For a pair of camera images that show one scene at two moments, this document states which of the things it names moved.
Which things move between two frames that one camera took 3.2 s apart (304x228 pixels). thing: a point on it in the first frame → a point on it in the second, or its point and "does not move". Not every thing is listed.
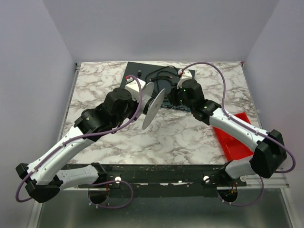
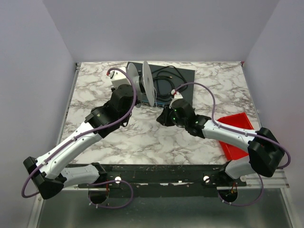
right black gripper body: x=173 y=97 → x=164 y=117
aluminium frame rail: x=69 y=101 does not move
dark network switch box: x=163 y=77 does not move
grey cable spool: x=151 y=102 → x=144 y=83
